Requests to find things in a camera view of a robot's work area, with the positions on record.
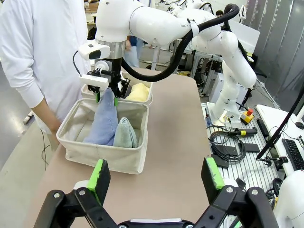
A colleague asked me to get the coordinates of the gray white control cabinet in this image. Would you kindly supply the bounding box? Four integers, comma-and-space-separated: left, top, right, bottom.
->
209, 72, 248, 104

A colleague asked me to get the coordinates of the person's right forearm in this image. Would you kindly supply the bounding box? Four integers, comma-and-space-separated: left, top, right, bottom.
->
30, 96, 61, 137

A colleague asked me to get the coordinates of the coiled black cable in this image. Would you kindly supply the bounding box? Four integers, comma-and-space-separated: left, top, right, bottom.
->
210, 132, 247, 165

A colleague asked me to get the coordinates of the yellow towel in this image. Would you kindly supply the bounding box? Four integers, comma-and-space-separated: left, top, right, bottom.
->
125, 83, 151, 102

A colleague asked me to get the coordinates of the lavender blue cone-folded towel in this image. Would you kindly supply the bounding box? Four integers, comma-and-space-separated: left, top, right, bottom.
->
82, 87, 119, 147

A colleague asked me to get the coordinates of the black computer keyboard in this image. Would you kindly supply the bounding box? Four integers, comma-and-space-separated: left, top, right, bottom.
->
282, 138, 304, 171

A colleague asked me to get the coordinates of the white computer desk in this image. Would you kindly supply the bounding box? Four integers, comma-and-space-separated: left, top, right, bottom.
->
255, 104, 304, 177

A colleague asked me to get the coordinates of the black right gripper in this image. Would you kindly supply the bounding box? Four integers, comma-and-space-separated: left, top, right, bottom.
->
87, 58, 131, 106

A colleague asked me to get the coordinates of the beige fabric bin with handle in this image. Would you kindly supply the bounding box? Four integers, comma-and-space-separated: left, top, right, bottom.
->
56, 98, 150, 175

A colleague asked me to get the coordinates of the mint green towel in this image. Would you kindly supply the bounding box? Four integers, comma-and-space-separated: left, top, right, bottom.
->
113, 117, 139, 149

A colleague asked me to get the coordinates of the red emergency stop button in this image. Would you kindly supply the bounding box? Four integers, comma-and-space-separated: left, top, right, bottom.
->
241, 108, 255, 124

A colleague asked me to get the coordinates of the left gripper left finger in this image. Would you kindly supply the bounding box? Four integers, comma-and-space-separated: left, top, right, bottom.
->
33, 158, 119, 228

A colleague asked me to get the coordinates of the black corrugated cable conduit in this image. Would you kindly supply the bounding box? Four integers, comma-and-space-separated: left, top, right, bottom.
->
118, 3, 240, 83

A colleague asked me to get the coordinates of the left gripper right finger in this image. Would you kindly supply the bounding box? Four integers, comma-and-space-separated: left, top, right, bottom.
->
194, 156, 278, 228

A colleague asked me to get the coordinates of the black stand pole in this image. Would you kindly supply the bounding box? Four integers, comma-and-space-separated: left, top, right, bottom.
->
256, 91, 304, 165

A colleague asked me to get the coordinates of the person in pale lab coat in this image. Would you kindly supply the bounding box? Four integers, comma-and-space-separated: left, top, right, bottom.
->
0, 0, 93, 134

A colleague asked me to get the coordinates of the black yellow enabling handle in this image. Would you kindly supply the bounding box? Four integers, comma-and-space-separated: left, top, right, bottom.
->
234, 127, 258, 137

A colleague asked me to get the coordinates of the aluminium slotted base plate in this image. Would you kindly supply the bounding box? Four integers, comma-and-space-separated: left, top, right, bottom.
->
200, 102, 287, 190

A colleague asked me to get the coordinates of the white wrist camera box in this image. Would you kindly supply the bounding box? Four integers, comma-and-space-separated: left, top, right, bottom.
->
79, 74, 110, 89

